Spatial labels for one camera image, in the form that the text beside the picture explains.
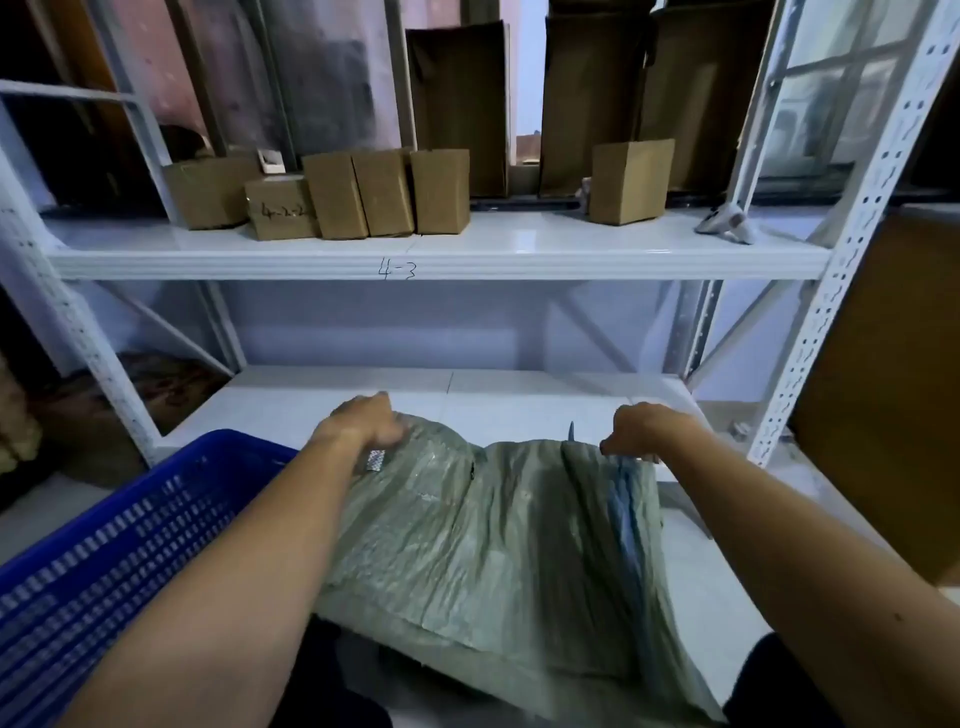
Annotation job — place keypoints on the small white box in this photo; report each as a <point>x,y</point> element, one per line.
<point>271,160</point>

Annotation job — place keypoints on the green woven sack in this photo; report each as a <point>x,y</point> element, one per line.
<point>510,555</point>

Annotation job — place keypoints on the person's left forearm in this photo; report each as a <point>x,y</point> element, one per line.
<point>225,600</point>

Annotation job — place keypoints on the person's right leg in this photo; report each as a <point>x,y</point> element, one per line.
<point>772,690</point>

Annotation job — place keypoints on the person's right forearm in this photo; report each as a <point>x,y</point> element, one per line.
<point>810,585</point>

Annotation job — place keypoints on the wide cardboard box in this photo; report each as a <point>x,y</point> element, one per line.
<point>210,191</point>

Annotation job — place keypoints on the tan sack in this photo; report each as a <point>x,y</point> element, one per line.
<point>16,427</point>

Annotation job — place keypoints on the white handheld scanner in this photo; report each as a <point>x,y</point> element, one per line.
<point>726,223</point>

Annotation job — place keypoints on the blue plastic basket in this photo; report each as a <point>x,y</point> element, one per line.
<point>112,555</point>

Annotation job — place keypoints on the small white crumpled item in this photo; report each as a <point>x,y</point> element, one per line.
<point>583,191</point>

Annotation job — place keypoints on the large open cardboard box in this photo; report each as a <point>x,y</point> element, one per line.
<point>589,90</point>
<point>457,97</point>
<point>697,90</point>

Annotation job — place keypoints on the person's left hand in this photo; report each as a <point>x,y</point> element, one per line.
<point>360,424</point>

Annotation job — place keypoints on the pink dotted curtain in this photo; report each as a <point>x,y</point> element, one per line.
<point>300,67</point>

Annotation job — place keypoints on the red patterned carton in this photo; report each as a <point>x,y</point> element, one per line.
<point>135,405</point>

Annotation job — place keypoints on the person's right hand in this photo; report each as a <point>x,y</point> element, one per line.
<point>649,431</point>

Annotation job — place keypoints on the cube cardboard box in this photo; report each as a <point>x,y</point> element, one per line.
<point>630,184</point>

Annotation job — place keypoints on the small white packet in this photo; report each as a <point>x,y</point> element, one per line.
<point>740,431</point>

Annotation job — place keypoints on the tall small cardboard box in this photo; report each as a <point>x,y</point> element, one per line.
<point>384,193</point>
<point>334,196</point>
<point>441,191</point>

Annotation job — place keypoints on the metal framed window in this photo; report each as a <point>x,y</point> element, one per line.
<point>832,82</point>

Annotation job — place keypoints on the white metal shelf rack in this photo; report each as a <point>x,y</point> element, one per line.
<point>525,247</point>

